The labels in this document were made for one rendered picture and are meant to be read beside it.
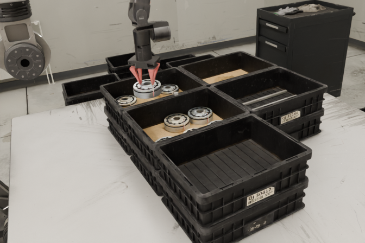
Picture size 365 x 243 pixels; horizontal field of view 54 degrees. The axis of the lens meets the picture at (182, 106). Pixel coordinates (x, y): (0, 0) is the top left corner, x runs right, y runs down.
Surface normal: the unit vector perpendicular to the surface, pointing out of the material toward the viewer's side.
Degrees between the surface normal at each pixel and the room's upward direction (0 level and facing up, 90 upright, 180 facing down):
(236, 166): 0
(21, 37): 90
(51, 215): 0
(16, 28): 90
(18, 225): 0
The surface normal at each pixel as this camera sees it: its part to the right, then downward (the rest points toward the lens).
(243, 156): -0.06, -0.89
